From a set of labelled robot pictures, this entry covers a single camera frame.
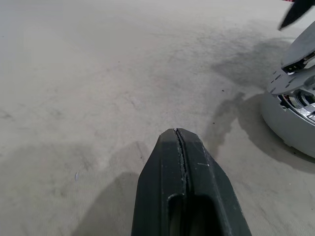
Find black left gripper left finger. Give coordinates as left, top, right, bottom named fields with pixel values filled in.
left=131, top=128, right=186, bottom=236

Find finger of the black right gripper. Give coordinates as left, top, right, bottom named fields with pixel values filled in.
left=278, top=0, right=314, bottom=31

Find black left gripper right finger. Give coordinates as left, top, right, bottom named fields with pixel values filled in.
left=176, top=128, right=252, bottom=236

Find silver spoked rotor black rim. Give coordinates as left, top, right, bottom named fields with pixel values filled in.
left=289, top=88, right=315, bottom=123

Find grey motor housing copper windings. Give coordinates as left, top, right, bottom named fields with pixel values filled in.
left=260, top=68, right=315, bottom=159

